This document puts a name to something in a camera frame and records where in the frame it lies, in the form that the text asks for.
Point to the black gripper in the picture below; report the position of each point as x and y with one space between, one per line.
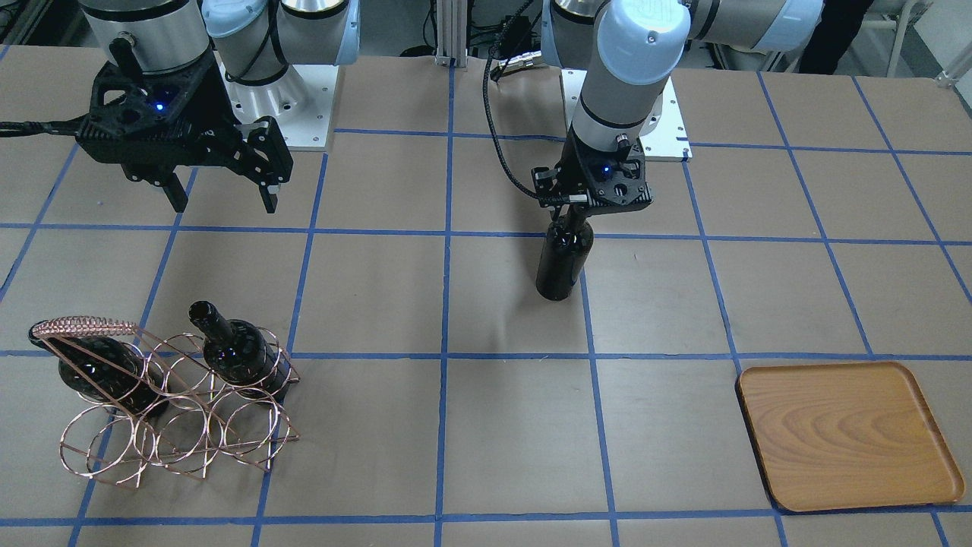
219 114
544 181

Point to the dark wine bottle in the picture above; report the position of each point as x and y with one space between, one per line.
113 366
567 243
239 354

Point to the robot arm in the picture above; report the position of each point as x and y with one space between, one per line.
628 50
254 42

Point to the wooden tray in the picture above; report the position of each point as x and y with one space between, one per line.
845 436

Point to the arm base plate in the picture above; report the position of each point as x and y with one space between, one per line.
302 102
661 137

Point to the aluminium frame post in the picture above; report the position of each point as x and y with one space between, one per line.
451 32

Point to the copper wire wine basket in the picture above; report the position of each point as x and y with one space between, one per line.
206 418

